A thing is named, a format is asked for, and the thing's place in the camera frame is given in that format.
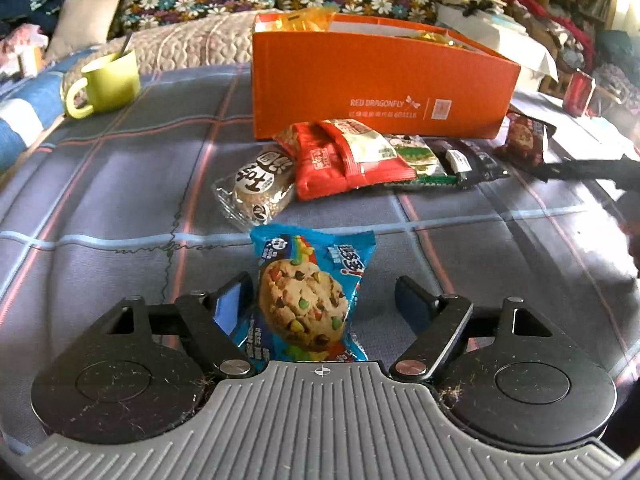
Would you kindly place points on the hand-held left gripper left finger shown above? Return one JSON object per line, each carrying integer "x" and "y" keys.
{"x": 232, "y": 305}

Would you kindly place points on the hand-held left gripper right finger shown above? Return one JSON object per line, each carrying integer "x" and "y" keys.
{"x": 415, "y": 297}

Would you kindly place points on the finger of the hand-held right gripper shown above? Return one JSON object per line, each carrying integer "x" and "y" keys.
{"x": 590, "y": 172}

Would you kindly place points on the blue cookie packet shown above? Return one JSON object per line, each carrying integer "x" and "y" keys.
{"x": 300, "y": 300}

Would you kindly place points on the brown cookie packet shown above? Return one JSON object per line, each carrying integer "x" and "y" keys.
{"x": 522, "y": 137}

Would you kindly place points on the orange cardboard box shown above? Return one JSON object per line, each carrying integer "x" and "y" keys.
{"x": 350, "y": 80}

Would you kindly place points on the yellow snack packet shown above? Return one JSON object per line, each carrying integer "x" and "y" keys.
{"x": 310, "y": 20}
{"x": 430, "y": 36}

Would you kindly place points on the white papers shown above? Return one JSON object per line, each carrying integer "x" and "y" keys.
{"x": 575, "y": 130}

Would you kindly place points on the black snack packet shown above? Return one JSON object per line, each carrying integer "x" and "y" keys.
{"x": 480, "y": 165}

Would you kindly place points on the round pastry in clear packet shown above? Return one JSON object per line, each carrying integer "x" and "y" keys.
{"x": 260, "y": 185}

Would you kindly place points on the green and white snack packet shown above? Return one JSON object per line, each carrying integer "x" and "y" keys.
{"x": 420, "y": 160}

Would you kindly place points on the red cloth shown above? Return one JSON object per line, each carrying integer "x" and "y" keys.
{"x": 570, "y": 25}

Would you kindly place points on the red and white snack packet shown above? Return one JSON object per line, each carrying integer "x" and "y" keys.
{"x": 370, "y": 152}

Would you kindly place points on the white box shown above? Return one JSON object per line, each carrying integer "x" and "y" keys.
{"x": 505, "y": 37}

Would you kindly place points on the grey plaid cloth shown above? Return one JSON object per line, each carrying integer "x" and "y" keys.
{"x": 125, "y": 185}

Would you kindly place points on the yellow-green mug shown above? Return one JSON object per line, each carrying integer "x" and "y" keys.
{"x": 112, "y": 82}

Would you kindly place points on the beige quilted cover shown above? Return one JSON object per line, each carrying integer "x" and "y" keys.
{"x": 200, "y": 45}

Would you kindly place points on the metal spoon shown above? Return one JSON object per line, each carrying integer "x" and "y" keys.
{"x": 127, "y": 44}

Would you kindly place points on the blue checked blanket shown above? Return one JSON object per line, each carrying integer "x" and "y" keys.
{"x": 20, "y": 120}

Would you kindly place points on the beige pillow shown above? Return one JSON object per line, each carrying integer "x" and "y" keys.
{"x": 87, "y": 15}

